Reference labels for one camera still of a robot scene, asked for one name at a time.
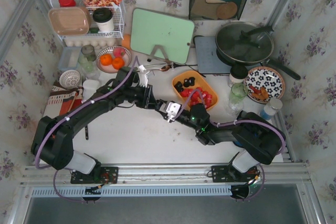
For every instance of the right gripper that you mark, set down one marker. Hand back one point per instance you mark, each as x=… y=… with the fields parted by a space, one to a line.
x=165 y=111

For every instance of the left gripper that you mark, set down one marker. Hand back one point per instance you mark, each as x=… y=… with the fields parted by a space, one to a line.
x=149 y=96

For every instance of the black capsule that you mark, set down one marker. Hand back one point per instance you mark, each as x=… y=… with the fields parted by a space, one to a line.
x=189 y=82
x=179 y=87

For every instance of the red capsule number two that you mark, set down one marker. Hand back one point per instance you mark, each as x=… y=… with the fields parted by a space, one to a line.
x=186 y=93

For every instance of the orange storage basket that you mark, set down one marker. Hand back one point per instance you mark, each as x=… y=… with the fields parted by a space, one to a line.
x=201 y=84

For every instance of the red capsule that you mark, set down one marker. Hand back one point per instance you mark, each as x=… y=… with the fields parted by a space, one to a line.
x=207 y=97

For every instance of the clear glass cup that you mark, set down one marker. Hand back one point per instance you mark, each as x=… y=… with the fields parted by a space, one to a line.
x=235 y=106

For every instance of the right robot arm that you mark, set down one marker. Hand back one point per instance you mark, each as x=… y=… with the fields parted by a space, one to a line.
x=258 y=141

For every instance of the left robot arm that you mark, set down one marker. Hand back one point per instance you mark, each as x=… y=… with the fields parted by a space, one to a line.
x=53 y=140

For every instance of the copper spoon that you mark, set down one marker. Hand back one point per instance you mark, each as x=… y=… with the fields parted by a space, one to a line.
x=164 y=68

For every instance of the grey induction cooker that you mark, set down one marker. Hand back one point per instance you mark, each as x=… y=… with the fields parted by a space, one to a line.
x=206 y=56

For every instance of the fruit bowl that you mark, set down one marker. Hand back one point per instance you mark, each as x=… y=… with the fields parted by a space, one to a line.
x=111 y=59

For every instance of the green cutting board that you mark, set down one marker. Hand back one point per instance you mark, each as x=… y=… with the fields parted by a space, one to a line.
x=161 y=36

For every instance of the paper cup black lid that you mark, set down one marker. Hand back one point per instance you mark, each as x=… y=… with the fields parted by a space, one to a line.
x=237 y=74

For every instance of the egg carton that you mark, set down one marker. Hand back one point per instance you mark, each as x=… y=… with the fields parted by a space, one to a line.
x=96 y=43

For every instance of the dark glass cup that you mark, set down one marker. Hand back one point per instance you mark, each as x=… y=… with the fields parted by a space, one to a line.
x=88 y=52

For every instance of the white small strainer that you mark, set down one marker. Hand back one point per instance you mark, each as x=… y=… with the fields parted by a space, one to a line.
x=70 y=79

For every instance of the striped orange cloth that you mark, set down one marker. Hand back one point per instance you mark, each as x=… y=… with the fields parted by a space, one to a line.
x=62 y=101

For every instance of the blue plastic container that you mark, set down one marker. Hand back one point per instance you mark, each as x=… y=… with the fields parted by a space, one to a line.
x=69 y=58

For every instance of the black pan with lid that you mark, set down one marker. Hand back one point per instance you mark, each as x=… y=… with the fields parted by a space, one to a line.
x=247 y=44

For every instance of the white black lid cup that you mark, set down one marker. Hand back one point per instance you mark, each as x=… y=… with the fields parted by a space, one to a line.
x=104 y=19

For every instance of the floral patterned plate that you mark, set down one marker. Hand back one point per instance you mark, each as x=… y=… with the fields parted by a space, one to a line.
x=264 y=83

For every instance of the white blue bottle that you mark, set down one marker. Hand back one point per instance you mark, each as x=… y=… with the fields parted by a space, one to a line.
x=271 y=108

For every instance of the round cork coaster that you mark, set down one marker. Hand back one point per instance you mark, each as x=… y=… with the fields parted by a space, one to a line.
x=226 y=10

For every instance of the black mesh holder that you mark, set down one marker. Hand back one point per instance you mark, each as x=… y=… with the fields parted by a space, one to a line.
x=206 y=9

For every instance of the beige rectangular tray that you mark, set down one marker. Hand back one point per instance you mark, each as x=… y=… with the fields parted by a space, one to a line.
x=70 y=21

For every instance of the red lid jar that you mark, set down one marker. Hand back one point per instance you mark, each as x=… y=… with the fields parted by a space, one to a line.
x=67 y=3

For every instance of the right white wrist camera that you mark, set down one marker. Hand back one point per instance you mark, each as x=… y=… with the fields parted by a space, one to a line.
x=172 y=109

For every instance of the white wire rack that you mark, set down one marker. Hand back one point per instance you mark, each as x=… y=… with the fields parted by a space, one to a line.
x=118 y=19

